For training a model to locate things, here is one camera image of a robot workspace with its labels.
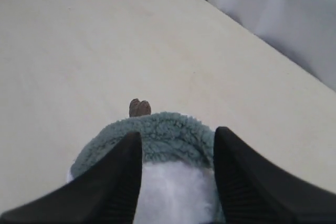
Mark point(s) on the dark green fuzzy fabric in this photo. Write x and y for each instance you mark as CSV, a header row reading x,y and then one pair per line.
x,y
170,137

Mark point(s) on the white plush snowman toy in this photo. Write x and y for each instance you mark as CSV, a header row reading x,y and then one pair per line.
x,y
173,190

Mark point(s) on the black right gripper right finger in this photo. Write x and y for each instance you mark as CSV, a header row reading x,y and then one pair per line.
x,y
254,190

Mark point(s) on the white curtain backdrop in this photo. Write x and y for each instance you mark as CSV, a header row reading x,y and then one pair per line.
x,y
302,30

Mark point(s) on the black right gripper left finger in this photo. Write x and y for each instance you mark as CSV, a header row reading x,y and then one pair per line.
x,y
106,193

